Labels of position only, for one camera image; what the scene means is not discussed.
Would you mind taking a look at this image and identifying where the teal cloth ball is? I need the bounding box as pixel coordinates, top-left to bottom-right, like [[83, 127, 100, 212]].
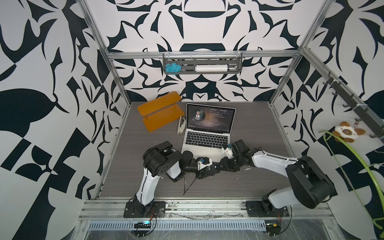
[[165, 63, 182, 74]]

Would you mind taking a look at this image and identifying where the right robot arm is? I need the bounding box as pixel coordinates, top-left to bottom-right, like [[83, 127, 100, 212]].
[[220, 140, 335, 212]]

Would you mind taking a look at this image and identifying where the controller board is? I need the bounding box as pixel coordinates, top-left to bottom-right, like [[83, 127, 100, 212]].
[[134, 221, 152, 230], [266, 223, 281, 236]]

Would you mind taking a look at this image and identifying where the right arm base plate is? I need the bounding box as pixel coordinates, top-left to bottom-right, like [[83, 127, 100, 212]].
[[245, 201, 290, 218]]

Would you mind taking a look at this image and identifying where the silver laptop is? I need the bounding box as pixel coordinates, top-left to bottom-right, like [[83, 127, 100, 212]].
[[182, 103, 236, 162]]

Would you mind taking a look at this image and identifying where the black hook rail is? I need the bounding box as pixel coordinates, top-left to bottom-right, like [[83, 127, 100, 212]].
[[324, 71, 384, 142]]

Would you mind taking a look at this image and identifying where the right controller board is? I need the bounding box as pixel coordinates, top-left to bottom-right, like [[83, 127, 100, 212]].
[[266, 223, 281, 236]]

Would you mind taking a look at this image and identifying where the green hose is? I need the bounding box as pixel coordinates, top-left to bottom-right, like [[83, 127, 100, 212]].
[[318, 130, 384, 238]]

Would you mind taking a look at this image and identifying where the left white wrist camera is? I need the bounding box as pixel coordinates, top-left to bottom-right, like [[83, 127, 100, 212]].
[[197, 157, 213, 171]]

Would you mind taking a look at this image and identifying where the plush cat toy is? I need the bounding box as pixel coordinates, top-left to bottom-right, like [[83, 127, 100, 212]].
[[332, 122, 366, 143]]

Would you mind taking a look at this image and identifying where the white paper roll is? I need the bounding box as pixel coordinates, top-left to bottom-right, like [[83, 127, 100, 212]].
[[195, 65, 229, 73]]

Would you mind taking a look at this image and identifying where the left controller board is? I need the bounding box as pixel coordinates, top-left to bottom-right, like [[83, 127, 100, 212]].
[[134, 221, 152, 230]]

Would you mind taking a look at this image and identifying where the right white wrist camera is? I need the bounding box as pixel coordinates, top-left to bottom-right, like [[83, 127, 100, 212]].
[[221, 144, 234, 159]]

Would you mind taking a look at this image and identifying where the grey stapler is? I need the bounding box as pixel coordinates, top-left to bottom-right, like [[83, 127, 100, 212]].
[[177, 117, 186, 135]]

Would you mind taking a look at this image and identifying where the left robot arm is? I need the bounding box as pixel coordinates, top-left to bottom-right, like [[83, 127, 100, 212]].
[[133, 141, 221, 213]]

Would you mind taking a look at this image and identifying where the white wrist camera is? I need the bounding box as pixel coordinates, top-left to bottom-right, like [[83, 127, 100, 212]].
[[221, 144, 234, 159], [197, 157, 213, 171]]

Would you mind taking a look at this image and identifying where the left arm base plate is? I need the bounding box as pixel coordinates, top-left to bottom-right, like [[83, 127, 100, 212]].
[[123, 201, 166, 218]]

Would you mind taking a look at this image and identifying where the grey wall shelf tray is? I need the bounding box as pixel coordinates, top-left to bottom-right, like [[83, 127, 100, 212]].
[[162, 52, 243, 75]]

